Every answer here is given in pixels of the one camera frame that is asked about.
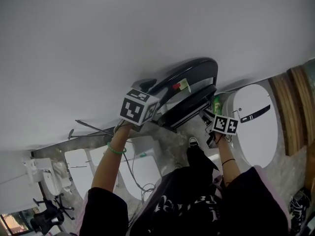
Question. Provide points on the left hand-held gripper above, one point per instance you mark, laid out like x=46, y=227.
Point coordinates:
x=131, y=109

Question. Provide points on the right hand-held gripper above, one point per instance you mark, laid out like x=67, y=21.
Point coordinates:
x=225, y=125

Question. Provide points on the black folding chair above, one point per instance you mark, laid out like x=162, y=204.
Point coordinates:
x=192, y=82

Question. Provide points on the person's left forearm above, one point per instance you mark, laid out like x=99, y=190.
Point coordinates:
x=110, y=166

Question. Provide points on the person's right forearm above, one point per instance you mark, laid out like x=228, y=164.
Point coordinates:
x=230, y=171

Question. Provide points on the black office chair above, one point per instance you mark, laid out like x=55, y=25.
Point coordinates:
x=49, y=217

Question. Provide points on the green packet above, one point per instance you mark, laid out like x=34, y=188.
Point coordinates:
x=217, y=106

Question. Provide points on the red sticky note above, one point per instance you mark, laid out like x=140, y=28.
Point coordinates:
x=176, y=86

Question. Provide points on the egg-shaped white smart toilet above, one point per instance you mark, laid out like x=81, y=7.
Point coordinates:
x=256, y=136

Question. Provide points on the black white sneaker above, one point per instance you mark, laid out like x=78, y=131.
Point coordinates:
x=193, y=141

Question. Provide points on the green sticky note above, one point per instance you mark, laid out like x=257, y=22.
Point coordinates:
x=184, y=85

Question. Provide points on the person's black trousers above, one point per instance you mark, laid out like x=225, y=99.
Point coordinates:
x=199, y=158

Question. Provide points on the black rod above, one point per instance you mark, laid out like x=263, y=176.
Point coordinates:
x=93, y=127

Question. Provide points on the wooden steps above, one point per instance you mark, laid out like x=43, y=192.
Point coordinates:
x=295, y=107

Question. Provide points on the person's black printed shirt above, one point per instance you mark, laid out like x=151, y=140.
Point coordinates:
x=192, y=205

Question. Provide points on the black stand with square base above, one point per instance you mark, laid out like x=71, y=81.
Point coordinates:
x=71, y=133

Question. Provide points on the row of black backpacks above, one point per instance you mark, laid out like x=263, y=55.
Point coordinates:
x=299, y=210

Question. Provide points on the white flat-lid smart toilet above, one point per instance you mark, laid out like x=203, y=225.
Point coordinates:
x=76, y=176

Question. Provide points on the small white toilet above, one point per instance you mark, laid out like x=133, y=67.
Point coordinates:
x=50, y=183

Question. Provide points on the white plastic toilet part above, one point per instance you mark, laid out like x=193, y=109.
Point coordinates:
x=33, y=167

